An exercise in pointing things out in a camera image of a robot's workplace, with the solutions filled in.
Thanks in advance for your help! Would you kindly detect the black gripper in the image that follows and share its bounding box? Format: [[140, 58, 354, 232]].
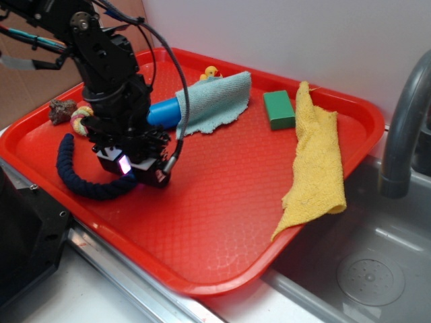
[[83, 74, 170, 188]]

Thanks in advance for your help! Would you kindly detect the dark blue rope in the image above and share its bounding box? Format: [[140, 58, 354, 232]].
[[55, 133, 139, 202]]

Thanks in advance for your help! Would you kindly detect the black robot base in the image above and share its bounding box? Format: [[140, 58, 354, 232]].
[[1, 170, 71, 308]]

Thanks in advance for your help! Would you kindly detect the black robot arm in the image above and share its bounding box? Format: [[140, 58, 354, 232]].
[[1, 1, 170, 188]]

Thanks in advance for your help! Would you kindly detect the blue plastic cylinder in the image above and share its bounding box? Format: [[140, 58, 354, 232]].
[[147, 98, 181, 129]]

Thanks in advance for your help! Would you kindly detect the brown lumpy toy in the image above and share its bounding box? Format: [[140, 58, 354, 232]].
[[48, 99, 77, 126]]

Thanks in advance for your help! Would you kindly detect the red plastic tray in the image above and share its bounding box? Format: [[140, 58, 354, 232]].
[[0, 47, 385, 297]]

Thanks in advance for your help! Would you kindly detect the light blue cloth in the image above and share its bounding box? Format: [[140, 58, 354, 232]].
[[176, 71, 252, 137]]

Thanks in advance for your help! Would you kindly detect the yellow rubber duck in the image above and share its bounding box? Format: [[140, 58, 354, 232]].
[[199, 65, 222, 81]]

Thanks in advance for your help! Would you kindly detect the brown cardboard box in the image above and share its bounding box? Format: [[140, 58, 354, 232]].
[[0, 0, 115, 131]]

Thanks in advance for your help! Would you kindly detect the green block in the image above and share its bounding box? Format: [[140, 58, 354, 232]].
[[263, 90, 296, 131]]

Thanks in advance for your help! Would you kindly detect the yellow towel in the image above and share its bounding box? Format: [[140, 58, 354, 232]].
[[271, 81, 347, 240]]

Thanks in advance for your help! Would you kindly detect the grey sink basin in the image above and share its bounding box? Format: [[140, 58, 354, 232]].
[[263, 139, 430, 322]]

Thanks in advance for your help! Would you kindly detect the sink drain cover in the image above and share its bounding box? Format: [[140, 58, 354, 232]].
[[337, 256, 405, 306]]

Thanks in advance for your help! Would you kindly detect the grey faucet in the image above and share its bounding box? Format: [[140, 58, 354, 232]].
[[378, 51, 430, 199]]

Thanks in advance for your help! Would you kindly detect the grey braided cable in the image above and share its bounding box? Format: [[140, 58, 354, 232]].
[[90, 0, 190, 176]]

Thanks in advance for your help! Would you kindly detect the multicolour twisted rope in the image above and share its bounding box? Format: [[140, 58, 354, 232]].
[[69, 105, 95, 139]]

